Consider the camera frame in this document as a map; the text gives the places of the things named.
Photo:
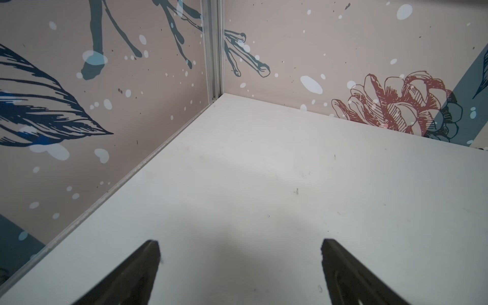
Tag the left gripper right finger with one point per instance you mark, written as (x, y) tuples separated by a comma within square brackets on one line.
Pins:
[(350, 282)]

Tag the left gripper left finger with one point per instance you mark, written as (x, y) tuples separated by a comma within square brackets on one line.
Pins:
[(131, 282)]

